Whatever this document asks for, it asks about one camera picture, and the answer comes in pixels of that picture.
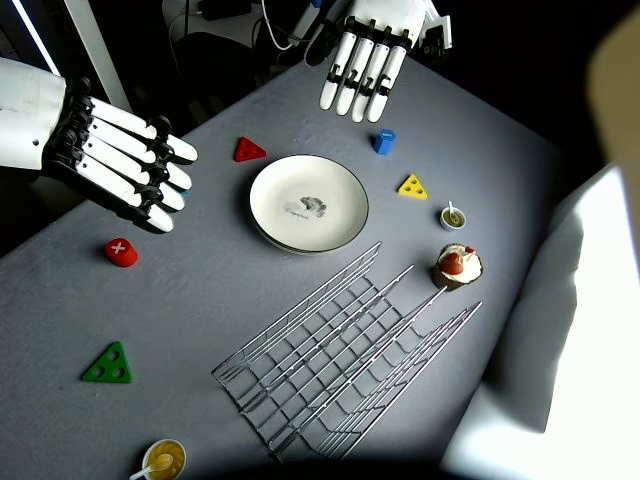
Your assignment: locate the red cylinder with white cross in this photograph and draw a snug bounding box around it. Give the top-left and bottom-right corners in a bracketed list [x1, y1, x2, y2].
[103, 237, 139, 268]

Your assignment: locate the white spoon in yellow bowl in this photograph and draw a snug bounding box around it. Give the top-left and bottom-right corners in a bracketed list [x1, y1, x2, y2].
[128, 453, 175, 480]

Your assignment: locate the white light strip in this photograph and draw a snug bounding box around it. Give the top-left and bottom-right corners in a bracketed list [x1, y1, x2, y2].
[9, 0, 62, 77]

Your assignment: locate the white post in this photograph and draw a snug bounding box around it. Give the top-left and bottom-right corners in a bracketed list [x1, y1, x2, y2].
[62, 0, 134, 114]

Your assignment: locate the small cup of green sauce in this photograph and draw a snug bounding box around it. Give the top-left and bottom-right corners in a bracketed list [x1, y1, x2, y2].
[439, 205, 468, 232]

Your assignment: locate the red triangle block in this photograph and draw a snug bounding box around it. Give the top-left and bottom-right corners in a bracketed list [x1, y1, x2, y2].
[233, 136, 268, 164]

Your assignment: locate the white cable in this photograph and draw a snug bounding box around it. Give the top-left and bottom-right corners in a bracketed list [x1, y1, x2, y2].
[259, 0, 307, 51]

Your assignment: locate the grey plug with blue ring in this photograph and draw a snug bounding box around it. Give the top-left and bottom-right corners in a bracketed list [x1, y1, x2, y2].
[288, 0, 322, 47]

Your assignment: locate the small bowl of yellow food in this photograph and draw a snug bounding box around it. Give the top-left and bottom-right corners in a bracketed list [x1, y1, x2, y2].
[141, 438, 188, 480]

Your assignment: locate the cupcake with cream and strawberry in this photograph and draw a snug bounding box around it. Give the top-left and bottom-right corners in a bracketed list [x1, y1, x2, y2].
[431, 243, 485, 293]

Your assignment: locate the yellow triangle block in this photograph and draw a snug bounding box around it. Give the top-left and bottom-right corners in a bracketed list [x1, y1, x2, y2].
[397, 173, 430, 201]

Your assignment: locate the beige blurred object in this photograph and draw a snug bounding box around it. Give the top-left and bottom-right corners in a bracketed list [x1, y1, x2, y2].
[584, 7, 640, 166]

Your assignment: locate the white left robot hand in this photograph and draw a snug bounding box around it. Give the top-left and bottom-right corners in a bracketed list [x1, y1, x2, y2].
[304, 0, 429, 124]

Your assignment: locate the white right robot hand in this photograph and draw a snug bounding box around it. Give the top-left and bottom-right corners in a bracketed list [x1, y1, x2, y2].
[0, 57, 200, 235]

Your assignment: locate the silver wire dish rack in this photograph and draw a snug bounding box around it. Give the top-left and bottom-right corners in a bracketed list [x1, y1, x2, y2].
[210, 241, 485, 464]

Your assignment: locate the blue hexagonal block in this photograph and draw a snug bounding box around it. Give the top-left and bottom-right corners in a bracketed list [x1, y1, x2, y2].
[372, 128, 397, 157]

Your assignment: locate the green triangle block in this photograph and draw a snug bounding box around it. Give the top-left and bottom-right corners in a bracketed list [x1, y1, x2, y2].
[80, 340, 134, 385]

